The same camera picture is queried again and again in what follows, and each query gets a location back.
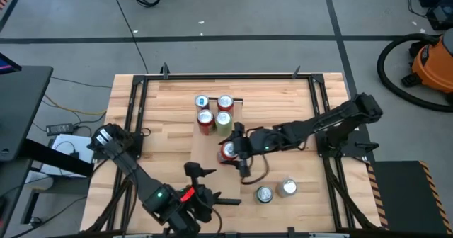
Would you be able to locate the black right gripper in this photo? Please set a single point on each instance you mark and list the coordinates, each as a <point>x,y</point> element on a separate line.
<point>245,147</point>

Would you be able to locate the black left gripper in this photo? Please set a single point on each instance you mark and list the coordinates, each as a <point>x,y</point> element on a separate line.
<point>203,199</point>

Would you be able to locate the red Fanta can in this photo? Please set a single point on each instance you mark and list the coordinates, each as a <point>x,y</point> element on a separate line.
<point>228,151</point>
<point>205,119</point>

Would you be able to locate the pale green beverage can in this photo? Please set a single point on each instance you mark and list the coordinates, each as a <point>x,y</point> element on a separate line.
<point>224,119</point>

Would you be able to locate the green Sprite can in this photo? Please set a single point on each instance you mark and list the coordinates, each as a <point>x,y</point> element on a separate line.
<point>264,194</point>

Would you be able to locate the red beverage can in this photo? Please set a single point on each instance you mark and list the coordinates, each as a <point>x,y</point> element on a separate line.
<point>225,101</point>

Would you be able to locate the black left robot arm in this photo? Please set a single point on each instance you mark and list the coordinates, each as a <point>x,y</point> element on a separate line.
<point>141,181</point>

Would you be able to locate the wooden shelf with black legs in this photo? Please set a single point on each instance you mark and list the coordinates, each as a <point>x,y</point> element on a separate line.
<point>207,153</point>

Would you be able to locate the white beverage can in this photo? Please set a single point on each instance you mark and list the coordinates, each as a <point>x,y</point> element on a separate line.
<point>288,187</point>

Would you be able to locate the blue beverage can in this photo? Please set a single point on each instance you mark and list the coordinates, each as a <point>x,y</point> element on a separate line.
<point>201,101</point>

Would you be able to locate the white flat box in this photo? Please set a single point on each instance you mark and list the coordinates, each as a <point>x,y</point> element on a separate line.
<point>67,153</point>

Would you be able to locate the black metal beam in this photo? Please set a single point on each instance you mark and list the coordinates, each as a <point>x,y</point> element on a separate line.
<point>56,156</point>

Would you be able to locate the orange shop vacuum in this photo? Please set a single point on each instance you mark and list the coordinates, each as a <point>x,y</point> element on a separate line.
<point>384,75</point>
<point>433,64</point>

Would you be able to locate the black power adapter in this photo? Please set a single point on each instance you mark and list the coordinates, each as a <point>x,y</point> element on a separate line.
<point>59,129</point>

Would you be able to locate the black hazard-striped platform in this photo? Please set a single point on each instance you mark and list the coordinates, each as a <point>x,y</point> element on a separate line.
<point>403,195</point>

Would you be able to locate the black desk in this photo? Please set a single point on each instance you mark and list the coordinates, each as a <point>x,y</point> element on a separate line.
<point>21,107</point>

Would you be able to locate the lit monitor screen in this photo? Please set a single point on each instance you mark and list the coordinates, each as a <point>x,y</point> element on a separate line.
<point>7,64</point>

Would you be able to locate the black equipment case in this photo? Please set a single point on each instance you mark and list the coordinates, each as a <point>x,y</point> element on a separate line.
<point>439,4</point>

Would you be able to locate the black aluminium table frame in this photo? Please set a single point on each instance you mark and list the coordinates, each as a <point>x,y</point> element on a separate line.
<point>226,76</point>

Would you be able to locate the black frame clamp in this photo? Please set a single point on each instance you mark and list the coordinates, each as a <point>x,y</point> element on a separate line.
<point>296,72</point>
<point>165,71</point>

